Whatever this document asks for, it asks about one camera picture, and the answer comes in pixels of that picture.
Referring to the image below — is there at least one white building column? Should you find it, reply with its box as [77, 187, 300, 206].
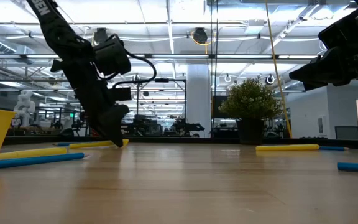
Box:
[186, 63, 213, 138]

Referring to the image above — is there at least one black background frame rig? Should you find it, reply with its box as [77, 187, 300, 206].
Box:
[135, 77, 188, 138]

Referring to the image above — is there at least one green potted plant black pot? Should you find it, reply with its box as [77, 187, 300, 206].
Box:
[218, 77, 283, 146]

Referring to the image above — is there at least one grey office chair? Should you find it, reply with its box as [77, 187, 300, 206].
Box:
[334, 125, 358, 140]

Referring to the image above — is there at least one black ceiling cable reel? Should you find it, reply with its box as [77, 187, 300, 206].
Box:
[192, 27, 209, 45]
[92, 27, 109, 44]

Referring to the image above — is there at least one black background robot workstation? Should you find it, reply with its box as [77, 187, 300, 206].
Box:
[121, 114, 164, 137]
[171, 117, 206, 137]

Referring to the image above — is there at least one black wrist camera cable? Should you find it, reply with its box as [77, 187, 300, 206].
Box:
[112, 49, 158, 90]

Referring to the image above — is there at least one black background screen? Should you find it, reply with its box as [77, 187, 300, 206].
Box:
[211, 95, 229, 119]

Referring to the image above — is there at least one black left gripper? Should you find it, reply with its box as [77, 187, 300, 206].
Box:
[62, 62, 132, 148]

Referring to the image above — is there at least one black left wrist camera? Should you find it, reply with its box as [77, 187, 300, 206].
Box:
[92, 33, 132, 77]

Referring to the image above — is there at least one yellow hanging cord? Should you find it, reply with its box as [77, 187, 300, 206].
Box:
[264, 0, 293, 139]

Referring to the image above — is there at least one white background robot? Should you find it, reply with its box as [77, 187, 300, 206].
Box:
[12, 89, 37, 128]

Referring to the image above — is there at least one black hanging cable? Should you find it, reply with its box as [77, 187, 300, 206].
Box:
[214, 0, 219, 97]
[209, 0, 214, 138]

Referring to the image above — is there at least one yellow highlighter pen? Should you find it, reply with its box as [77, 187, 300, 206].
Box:
[255, 144, 321, 152]
[68, 139, 129, 149]
[0, 146, 68, 162]

